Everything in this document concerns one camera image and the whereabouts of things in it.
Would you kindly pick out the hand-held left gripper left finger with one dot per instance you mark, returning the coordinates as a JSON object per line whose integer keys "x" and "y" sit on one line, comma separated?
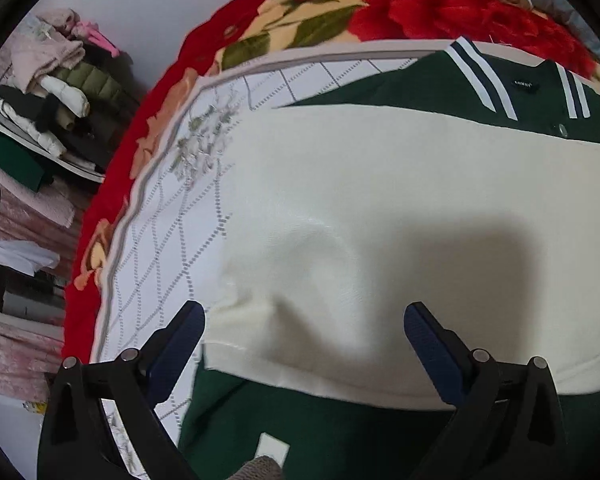
{"x": 180, "y": 345}

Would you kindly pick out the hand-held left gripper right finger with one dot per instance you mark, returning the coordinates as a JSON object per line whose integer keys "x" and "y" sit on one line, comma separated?
{"x": 430, "y": 350}

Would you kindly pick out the green and white varsity jacket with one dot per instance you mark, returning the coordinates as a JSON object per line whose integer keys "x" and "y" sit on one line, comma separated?
{"x": 370, "y": 240}

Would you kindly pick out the white grid-patterned bed mat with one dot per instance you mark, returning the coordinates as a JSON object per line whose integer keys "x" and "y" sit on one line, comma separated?
{"x": 155, "y": 260}

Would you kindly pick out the white cloth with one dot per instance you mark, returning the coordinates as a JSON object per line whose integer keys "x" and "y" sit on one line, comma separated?
{"x": 22, "y": 256}

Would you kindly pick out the pink fluffy cloth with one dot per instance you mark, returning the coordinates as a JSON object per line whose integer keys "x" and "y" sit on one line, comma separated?
{"x": 30, "y": 205}

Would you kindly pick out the dark green cloth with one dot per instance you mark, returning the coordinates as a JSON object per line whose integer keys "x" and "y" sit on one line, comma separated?
{"x": 15, "y": 157}

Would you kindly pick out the white puffer jacket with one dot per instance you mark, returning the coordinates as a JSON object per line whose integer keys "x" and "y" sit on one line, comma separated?
{"x": 67, "y": 95}

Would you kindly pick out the olive puffer jacket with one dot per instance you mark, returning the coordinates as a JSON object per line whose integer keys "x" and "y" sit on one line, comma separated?
{"x": 92, "y": 82}

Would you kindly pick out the pale pink sweater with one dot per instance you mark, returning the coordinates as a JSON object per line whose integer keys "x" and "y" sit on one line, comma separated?
{"x": 45, "y": 55}

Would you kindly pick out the red floral blanket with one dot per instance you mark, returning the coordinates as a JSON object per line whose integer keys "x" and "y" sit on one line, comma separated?
{"x": 430, "y": 15}

